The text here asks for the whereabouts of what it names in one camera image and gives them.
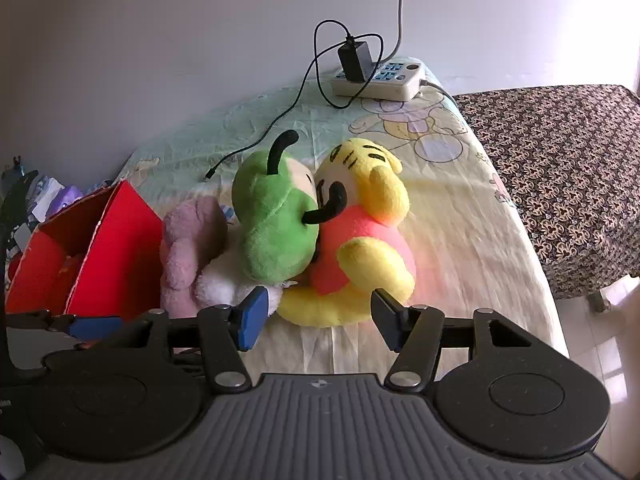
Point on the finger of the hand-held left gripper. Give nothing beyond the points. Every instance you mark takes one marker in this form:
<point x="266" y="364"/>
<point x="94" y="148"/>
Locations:
<point x="95" y="327"/>

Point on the purple white packet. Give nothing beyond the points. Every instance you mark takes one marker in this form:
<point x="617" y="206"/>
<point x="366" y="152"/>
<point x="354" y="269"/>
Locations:
<point x="60" y="195"/>

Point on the white power strip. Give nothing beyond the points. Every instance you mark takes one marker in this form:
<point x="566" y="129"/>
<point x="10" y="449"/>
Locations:
<point x="395" y="82"/>

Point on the black charger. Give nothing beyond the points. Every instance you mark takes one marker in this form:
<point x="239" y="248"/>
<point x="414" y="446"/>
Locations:
<point x="356" y="60"/>

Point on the teal black tool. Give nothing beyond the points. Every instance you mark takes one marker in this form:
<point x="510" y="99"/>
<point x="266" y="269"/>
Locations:
<point x="18" y="162"/>

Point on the yellow pink plush toy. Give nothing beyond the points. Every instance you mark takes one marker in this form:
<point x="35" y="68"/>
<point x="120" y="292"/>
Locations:
<point x="370" y="180"/>

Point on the dark flat object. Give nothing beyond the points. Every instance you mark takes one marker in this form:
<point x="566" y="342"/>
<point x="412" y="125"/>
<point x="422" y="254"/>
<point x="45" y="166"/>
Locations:
<point x="17" y="200"/>

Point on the pink plush with blue bow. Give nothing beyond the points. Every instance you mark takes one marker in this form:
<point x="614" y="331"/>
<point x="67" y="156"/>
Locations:
<point x="215" y="285"/>

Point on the red cardboard box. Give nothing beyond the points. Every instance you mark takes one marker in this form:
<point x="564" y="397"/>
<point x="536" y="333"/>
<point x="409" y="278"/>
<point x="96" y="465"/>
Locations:
<point x="125" y="240"/>

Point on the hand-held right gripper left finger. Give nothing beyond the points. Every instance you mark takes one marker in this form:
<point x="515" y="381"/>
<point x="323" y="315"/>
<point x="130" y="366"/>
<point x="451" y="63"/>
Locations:
<point x="252" y="317"/>

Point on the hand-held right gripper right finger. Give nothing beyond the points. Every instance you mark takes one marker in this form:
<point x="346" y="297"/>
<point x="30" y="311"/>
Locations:
<point x="387" y="320"/>

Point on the green plush toy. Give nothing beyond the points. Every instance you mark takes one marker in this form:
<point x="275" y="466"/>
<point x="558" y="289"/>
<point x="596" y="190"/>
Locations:
<point x="270" y="220"/>

